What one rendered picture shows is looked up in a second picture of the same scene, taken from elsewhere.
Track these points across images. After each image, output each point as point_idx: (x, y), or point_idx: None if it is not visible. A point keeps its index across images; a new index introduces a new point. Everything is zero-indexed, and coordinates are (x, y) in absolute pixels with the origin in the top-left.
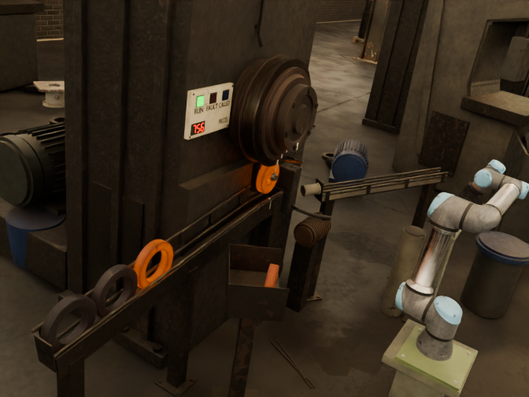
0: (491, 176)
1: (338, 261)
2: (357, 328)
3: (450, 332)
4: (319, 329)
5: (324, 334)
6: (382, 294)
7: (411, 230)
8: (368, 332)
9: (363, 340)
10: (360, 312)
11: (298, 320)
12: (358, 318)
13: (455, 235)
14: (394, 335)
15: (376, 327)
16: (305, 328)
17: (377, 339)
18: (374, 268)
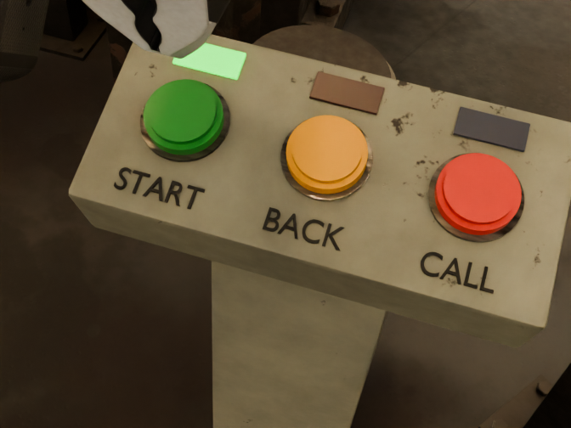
0: None
1: None
2: (96, 280)
3: None
4: (47, 173)
5: (25, 189)
6: (378, 362)
7: (303, 53)
8: (78, 318)
9: (23, 301)
10: (203, 283)
11: (79, 121)
12: (159, 280)
13: (175, 199)
14: (95, 415)
15: (126, 344)
16: (39, 140)
17: (42, 349)
18: (569, 322)
